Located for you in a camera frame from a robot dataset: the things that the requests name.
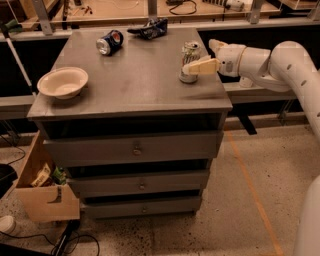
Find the grey drawer cabinet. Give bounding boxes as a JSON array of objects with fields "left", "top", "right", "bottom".
[{"left": 28, "top": 28, "right": 232, "bottom": 218}]

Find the white stick with handle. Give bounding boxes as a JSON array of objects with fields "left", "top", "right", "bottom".
[{"left": 0, "top": 21, "right": 36, "bottom": 97}]

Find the black floor cable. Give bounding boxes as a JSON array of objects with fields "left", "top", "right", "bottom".
[{"left": 0, "top": 230, "right": 101, "bottom": 256}]

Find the blue pepsi can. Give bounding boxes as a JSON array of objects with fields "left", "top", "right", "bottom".
[{"left": 96, "top": 30, "right": 124, "bottom": 56}]

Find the white shoe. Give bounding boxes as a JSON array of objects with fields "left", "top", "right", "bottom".
[{"left": 0, "top": 215, "right": 16, "bottom": 234}]

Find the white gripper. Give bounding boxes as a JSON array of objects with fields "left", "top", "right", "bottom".
[{"left": 182, "top": 39, "right": 246, "bottom": 77}]

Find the clear sanitizer bottle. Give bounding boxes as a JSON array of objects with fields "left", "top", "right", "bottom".
[{"left": 239, "top": 77, "right": 253, "bottom": 88}]

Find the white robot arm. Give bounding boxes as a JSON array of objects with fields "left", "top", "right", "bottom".
[{"left": 182, "top": 39, "right": 320, "bottom": 256}]

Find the open cardboard box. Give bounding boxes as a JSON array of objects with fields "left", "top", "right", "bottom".
[{"left": 15, "top": 132, "right": 80, "bottom": 222}]

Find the green white 7up can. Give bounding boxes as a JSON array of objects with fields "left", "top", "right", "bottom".
[{"left": 179, "top": 41, "right": 201, "bottom": 84}]

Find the dark blue chip bag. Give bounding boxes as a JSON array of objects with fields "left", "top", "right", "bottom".
[{"left": 127, "top": 18, "right": 168, "bottom": 40}]

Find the black cable on bench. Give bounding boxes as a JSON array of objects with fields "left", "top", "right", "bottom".
[{"left": 165, "top": 0, "right": 198, "bottom": 16}]

